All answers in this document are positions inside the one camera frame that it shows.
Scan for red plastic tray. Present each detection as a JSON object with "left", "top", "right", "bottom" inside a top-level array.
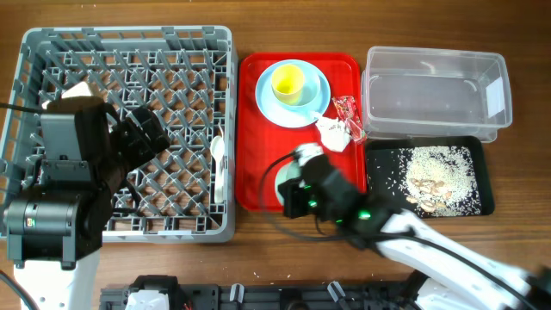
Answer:
[{"left": 235, "top": 53, "right": 367, "bottom": 213}]

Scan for grey dishwasher rack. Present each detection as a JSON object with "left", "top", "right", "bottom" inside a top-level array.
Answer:
[{"left": 1, "top": 26, "right": 238, "bottom": 244}]

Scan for red snack wrapper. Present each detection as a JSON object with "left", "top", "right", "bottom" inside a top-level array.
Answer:
[{"left": 331, "top": 96, "right": 367, "bottom": 145}]

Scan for white plastic spoon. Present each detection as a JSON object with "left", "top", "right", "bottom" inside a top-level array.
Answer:
[{"left": 210, "top": 136, "right": 225, "bottom": 204}]

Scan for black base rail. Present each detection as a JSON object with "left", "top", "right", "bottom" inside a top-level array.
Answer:
[{"left": 99, "top": 276, "right": 419, "bottom": 310}]

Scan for light blue plate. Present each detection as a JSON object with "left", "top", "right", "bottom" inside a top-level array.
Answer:
[{"left": 255, "top": 59, "right": 331, "bottom": 128}]

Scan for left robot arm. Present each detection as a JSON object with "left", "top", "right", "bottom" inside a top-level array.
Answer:
[{"left": 1, "top": 82, "right": 170, "bottom": 309}]

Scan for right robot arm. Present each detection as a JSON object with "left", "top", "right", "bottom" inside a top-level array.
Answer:
[{"left": 280, "top": 143, "right": 550, "bottom": 309}]

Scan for yellow plastic cup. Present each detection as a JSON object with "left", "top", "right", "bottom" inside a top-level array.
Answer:
[{"left": 271, "top": 64, "right": 305, "bottom": 105}]

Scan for light blue bowl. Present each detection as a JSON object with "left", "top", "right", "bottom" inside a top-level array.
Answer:
[{"left": 282, "top": 67, "right": 322, "bottom": 109}]

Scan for black tray bin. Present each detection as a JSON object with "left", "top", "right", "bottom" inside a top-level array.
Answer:
[{"left": 366, "top": 136, "right": 495, "bottom": 218}]

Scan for green bowl with rice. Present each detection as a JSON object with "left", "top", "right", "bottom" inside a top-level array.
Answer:
[{"left": 274, "top": 161, "right": 303, "bottom": 206}]

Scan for spilled rice and shells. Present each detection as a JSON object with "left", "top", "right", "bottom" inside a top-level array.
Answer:
[{"left": 367, "top": 146, "right": 482, "bottom": 218}]

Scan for clear plastic bin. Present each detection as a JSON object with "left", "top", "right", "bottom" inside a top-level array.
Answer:
[{"left": 362, "top": 46, "right": 513, "bottom": 143}]

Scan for crumpled white tissue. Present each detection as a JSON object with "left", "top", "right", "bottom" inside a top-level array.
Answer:
[{"left": 315, "top": 115, "right": 350, "bottom": 152}]

